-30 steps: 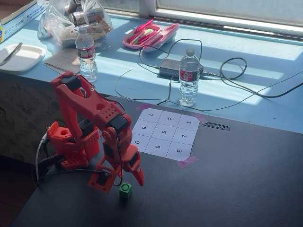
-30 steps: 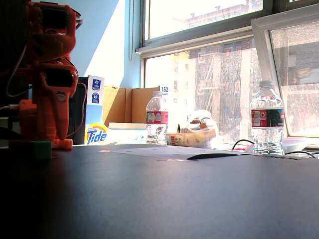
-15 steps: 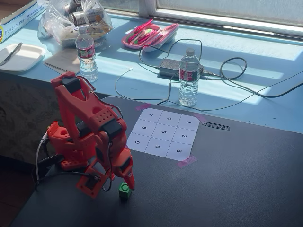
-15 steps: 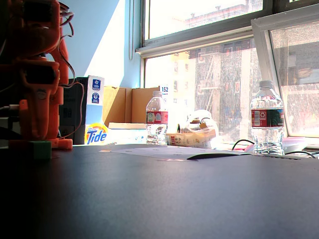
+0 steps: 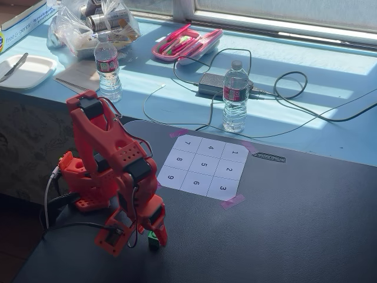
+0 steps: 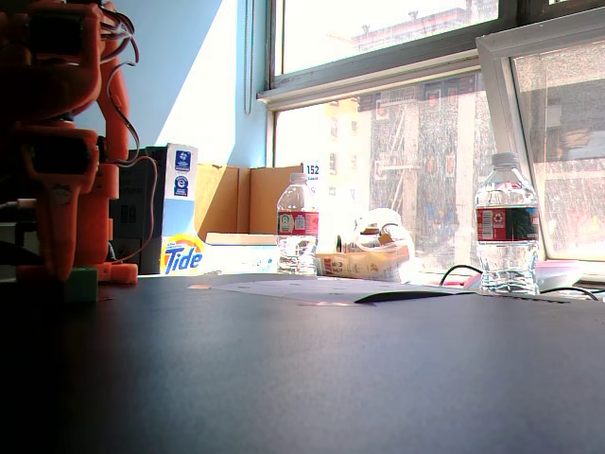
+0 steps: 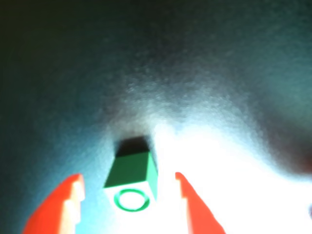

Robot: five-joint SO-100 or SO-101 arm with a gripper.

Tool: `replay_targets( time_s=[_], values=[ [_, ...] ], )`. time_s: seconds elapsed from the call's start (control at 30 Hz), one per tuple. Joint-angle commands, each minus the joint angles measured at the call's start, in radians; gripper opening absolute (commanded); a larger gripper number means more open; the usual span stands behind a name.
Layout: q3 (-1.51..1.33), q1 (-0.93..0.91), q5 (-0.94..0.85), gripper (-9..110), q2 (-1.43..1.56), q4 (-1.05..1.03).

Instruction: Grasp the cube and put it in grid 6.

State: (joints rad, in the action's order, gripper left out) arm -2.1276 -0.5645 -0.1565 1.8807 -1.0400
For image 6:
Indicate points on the clear water bottle red label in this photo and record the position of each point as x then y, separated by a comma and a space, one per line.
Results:
506, 227
298, 222

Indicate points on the white window frame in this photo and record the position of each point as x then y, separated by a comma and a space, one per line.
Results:
378, 78

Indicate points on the clear plastic bag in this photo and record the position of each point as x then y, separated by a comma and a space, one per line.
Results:
378, 255

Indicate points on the white framed window screen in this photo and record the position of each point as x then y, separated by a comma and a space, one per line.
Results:
494, 71

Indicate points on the white blind wand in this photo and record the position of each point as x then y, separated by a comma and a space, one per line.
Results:
248, 57

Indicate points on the Tide cardboard box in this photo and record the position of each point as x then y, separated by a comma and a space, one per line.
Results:
182, 208

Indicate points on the black box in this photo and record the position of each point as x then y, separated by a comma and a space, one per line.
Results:
137, 189

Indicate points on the white numbered grid paper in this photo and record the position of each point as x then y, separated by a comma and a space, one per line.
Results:
293, 288

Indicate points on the green cube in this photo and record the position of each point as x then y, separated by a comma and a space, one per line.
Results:
81, 286

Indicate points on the pale pink packet bottom right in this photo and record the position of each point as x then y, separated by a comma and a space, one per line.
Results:
198, 286

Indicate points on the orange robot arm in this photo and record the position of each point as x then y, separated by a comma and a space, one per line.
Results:
113, 94

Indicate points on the pink pencil case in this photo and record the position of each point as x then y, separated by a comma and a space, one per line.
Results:
558, 273

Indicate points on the black patterned strip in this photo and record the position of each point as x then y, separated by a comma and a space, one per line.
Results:
534, 299

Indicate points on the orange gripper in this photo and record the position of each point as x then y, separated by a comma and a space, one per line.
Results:
56, 189

